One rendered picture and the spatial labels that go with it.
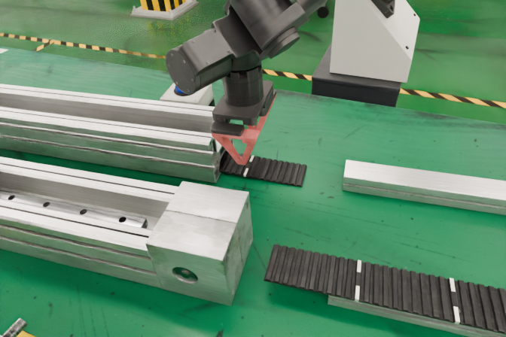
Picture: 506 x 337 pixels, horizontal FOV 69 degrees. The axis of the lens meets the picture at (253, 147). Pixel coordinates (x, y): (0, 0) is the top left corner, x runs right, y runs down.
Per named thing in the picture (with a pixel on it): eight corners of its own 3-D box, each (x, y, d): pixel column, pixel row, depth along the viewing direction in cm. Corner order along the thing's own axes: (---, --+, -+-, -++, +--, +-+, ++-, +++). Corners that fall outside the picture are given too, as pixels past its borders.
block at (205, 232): (257, 226, 53) (254, 178, 47) (230, 306, 44) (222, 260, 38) (199, 214, 55) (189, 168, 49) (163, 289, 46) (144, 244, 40)
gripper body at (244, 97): (212, 124, 52) (204, 77, 47) (235, 87, 59) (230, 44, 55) (256, 129, 50) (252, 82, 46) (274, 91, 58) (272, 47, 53)
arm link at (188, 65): (306, 32, 42) (263, -32, 41) (233, 71, 36) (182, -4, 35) (257, 77, 52) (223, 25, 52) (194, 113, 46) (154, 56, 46)
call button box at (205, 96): (215, 107, 78) (211, 80, 74) (198, 133, 71) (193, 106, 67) (181, 103, 80) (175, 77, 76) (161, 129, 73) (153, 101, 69)
